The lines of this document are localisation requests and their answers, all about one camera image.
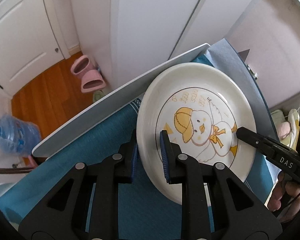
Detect small duck cartoon plate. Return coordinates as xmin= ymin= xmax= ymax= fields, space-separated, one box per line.
xmin=136 ymin=63 xmax=256 ymax=204

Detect person's right hand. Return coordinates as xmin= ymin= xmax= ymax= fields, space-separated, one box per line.
xmin=267 ymin=171 xmax=300 ymax=218

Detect blue patterned tablecloth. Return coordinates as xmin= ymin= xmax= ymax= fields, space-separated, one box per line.
xmin=0 ymin=55 xmax=278 ymax=240

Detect blue water jug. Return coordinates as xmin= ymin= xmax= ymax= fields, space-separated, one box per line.
xmin=0 ymin=114 xmax=42 ymax=157

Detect pink slipper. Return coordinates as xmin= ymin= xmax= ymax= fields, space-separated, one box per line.
xmin=70 ymin=55 xmax=95 ymax=77
xmin=81 ymin=69 xmax=106 ymax=93

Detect white refrigerator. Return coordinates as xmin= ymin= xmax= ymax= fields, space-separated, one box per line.
xmin=110 ymin=0 xmax=257 ymax=88

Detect white door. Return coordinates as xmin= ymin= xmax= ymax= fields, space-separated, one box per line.
xmin=0 ymin=0 xmax=64 ymax=96

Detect black cable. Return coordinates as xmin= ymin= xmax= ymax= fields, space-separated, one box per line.
xmin=275 ymin=182 xmax=300 ymax=218

